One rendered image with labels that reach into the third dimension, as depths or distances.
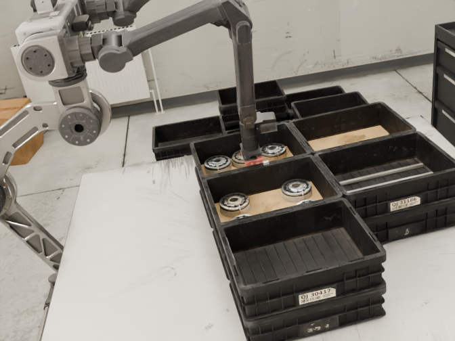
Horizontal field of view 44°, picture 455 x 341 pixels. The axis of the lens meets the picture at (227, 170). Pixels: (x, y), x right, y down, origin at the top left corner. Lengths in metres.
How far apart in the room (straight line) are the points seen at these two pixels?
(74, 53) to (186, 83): 3.34
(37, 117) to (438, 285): 1.45
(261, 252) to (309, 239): 0.16
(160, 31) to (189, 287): 0.80
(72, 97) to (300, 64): 3.29
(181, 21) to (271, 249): 0.72
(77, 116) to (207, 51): 3.00
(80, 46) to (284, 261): 0.85
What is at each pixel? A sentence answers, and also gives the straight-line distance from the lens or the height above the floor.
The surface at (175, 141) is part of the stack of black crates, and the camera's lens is 3.26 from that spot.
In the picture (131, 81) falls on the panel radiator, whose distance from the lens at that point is 4.84.
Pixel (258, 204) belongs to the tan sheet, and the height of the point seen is 0.83.
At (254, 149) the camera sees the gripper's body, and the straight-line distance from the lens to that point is 1.98.
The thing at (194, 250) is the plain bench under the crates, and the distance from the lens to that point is 1.98.
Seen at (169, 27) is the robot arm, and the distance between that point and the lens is 1.63.
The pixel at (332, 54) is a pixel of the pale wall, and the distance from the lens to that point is 5.09.
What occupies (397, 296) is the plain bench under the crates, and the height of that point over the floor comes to 0.70.
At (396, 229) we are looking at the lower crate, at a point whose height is 0.75.
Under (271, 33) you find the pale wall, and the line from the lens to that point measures 4.91.
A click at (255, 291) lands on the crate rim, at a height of 0.92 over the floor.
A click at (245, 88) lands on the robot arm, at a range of 1.81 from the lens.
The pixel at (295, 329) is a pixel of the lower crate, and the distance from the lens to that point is 1.59.
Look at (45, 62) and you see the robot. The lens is 1.69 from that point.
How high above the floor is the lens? 1.88
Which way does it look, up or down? 29 degrees down
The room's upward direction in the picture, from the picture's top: 9 degrees counter-clockwise
